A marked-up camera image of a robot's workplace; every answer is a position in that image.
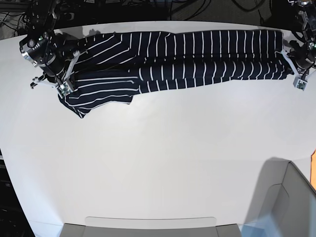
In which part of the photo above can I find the grey bin at right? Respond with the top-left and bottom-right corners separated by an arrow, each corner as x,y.
239,158 -> 316,237

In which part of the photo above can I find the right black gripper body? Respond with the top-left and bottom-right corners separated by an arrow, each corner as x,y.
19,33 -> 79,83

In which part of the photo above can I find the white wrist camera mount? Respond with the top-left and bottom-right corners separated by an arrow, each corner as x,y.
281,49 -> 308,91
30,50 -> 80,98

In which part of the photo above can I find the grey tray at bottom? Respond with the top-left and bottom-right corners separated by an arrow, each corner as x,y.
60,216 -> 241,237

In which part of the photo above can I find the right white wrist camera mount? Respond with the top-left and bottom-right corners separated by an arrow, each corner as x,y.
30,50 -> 80,98

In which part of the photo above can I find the yellow orange cloth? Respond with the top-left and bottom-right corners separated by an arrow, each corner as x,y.
310,151 -> 316,189

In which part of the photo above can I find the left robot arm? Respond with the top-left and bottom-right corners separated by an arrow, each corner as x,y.
289,0 -> 316,76

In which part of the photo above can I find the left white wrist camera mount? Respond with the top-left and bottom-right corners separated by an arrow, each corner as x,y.
281,49 -> 308,91

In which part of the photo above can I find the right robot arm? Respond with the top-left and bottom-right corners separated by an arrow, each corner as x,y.
19,0 -> 78,84

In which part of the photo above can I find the black cable bundle left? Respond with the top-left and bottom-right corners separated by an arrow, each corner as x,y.
0,0 -> 75,38

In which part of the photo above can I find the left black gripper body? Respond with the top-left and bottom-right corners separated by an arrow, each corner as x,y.
287,39 -> 316,74

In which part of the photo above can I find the navy white striped T-shirt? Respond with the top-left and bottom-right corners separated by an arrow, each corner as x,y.
59,30 -> 289,118

